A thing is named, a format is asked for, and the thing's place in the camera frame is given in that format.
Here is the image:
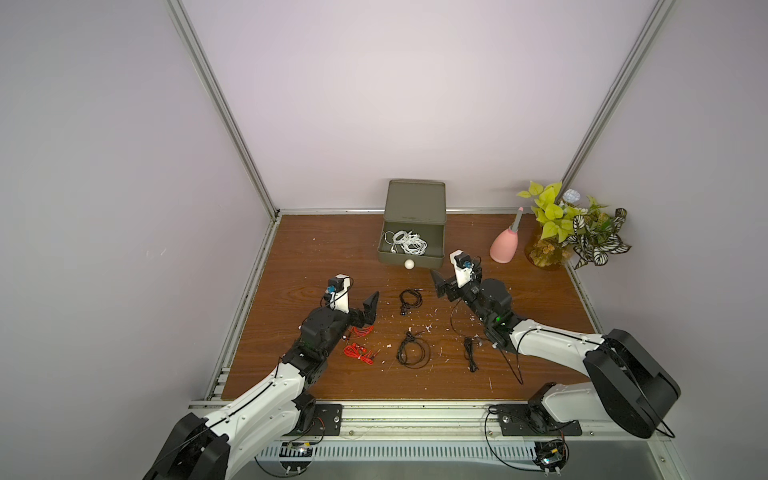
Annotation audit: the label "olive green top drawer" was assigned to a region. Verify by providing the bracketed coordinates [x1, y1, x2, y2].
[377, 222, 445, 269]

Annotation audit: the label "white earphones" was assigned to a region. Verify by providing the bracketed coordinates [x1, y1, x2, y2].
[383, 230, 410, 253]
[404, 231, 428, 256]

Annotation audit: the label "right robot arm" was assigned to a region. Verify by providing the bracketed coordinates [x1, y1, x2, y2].
[431, 268, 681, 439]

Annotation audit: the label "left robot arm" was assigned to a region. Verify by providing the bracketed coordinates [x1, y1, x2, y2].
[144, 291, 380, 479]

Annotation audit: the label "red earphones upper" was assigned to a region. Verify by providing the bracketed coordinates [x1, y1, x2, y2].
[345, 325, 374, 340]

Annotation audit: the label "red earphones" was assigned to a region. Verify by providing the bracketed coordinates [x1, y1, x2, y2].
[345, 325, 374, 340]
[343, 343, 379, 365]

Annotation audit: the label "red earphones lower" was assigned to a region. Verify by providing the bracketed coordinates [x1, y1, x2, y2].
[343, 343, 379, 365]

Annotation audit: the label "black earphones top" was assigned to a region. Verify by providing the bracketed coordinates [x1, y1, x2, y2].
[399, 288, 423, 316]

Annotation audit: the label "black earphones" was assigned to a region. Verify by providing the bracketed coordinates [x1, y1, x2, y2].
[399, 288, 423, 316]
[396, 331, 431, 369]
[463, 336, 482, 373]

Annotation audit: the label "black earphones right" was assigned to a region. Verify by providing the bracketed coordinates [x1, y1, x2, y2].
[463, 336, 482, 373]

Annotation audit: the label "black earphones bottom centre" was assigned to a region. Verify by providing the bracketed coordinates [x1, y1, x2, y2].
[396, 331, 431, 369]

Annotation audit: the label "three-tier drawer cabinet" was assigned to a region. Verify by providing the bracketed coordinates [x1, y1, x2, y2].
[384, 179, 447, 225]

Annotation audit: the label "pink vase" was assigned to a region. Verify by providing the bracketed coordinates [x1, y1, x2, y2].
[489, 207, 524, 264]

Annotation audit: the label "potted green plant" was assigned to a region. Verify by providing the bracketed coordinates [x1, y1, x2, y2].
[517, 181, 631, 270]

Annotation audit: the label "left controller board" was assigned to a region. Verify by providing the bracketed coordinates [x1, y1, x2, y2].
[278, 442, 315, 477]

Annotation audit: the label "controller board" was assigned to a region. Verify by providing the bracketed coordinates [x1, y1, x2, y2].
[278, 442, 315, 477]
[533, 439, 569, 475]

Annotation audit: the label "right controller board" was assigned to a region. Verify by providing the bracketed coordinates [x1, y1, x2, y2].
[533, 439, 569, 475]

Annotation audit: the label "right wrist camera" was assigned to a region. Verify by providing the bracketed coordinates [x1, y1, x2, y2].
[449, 250, 482, 289]

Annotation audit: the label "aluminium mounting rail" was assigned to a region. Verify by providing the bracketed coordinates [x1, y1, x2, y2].
[188, 399, 655, 444]

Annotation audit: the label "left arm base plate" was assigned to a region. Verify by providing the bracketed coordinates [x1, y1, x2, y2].
[288, 403, 344, 437]

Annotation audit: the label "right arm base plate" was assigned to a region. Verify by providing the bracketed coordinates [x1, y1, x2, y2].
[489, 403, 583, 437]

